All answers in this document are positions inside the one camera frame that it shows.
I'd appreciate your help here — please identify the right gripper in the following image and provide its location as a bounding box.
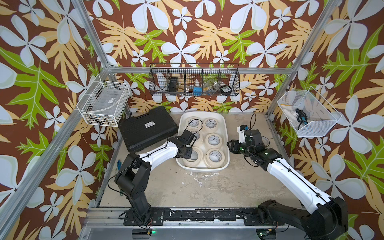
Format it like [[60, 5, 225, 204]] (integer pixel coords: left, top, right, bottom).
[[225, 138, 255, 160]]

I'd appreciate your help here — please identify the masking tape roll three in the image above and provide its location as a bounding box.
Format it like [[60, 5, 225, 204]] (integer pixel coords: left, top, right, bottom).
[[193, 131, 203, 144]]

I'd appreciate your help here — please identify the masking tape roll one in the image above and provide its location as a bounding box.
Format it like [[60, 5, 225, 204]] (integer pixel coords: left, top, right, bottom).
[[182, 147, 204, 168]]

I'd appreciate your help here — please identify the white plastic storage box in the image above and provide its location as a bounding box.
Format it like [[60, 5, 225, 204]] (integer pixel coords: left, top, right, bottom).
[[176, 112, 230, 173]]

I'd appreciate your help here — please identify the masking tape roll four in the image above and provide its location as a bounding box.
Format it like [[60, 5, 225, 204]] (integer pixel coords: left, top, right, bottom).
[[205, 133, 223, 149]]

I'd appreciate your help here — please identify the masking tape roll two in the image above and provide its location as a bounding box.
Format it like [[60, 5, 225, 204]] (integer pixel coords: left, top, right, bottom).
[[205, 149, 225, 168]]

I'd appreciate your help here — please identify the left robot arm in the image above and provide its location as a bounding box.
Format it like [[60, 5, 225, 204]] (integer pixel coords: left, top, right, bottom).
[[114, 130, 196, 225]]

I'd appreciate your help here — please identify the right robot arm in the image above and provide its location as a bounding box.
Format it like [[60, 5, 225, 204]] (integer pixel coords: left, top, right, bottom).
[[227, 125, 349, 240]]

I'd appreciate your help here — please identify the masking tape roll five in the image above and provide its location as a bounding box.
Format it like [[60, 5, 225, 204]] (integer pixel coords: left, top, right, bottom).
[[186, 117, 203, 130]]

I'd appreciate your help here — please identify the masking tape roll six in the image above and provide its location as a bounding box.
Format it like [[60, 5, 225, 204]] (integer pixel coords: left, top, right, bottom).
[[204, 118, 219, 132]]

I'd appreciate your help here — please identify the blue box in basket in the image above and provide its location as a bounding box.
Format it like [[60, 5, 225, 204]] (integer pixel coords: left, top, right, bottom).
[[193, 87, 203, 96]]

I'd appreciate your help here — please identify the black box in basket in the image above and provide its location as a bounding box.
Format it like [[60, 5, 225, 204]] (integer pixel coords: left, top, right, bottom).
[[168, 77, 179, 95]]

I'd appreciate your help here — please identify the black plastic tool case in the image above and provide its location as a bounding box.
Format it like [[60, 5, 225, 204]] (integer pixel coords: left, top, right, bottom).
[[118, 106, 179, 153]]

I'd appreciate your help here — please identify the white mesh basket right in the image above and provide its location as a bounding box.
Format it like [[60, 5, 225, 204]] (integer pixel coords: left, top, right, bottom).
[[278, 87, 342, 138]]

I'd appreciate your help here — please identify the black cable in basket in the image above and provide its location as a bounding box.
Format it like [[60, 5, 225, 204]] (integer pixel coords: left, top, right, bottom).
[[295, 108, 308, 125]]

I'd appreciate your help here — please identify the black wire basket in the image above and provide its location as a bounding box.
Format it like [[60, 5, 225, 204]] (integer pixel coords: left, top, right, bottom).
[[148, 63, 240, 97]]

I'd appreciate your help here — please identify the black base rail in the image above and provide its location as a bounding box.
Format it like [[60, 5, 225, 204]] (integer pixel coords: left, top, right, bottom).
[[118, 207, 284, 227]]

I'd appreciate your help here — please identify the white wire basket left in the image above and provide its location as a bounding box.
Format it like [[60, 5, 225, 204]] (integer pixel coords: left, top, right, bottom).
[[80, 81, 130, 127]]

